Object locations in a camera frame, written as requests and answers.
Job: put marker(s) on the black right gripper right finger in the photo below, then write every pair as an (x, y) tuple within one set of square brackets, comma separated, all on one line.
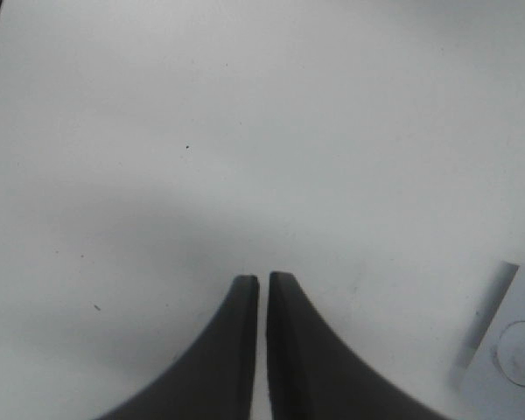
[(313, 374)]

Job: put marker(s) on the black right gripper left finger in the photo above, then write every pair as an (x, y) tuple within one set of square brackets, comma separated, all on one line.
[(214, 378)]

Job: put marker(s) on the round microwave door-release button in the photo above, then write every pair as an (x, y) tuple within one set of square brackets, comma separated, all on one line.
[(510, 353)]

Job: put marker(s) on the white microwave oven body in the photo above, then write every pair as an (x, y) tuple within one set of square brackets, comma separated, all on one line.
[(479, 389)]

